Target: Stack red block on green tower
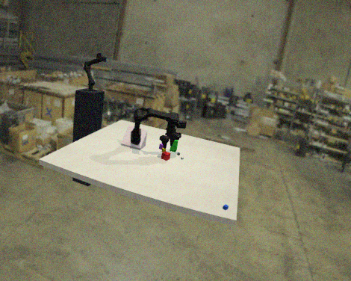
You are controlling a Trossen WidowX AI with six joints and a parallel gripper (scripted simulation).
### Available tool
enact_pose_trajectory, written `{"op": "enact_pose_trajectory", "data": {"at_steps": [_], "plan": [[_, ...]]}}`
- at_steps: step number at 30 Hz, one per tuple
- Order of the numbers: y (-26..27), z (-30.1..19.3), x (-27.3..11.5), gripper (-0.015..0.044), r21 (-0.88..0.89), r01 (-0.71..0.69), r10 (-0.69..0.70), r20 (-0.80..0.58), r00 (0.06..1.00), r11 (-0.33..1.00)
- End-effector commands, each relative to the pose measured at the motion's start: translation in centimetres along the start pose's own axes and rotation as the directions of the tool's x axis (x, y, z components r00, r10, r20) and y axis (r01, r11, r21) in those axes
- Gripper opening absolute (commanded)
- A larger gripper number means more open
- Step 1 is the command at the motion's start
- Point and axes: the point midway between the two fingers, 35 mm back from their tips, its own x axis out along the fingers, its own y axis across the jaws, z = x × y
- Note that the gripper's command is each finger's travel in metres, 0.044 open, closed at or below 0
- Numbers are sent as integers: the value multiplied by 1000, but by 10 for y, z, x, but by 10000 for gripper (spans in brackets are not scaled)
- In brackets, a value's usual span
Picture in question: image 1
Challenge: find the red block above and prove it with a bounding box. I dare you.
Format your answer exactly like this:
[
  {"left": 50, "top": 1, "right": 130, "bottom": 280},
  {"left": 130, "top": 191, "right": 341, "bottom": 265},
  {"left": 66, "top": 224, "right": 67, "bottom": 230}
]
[{"left": 161, "top": 151, "right": 170, "bottom": 161}]

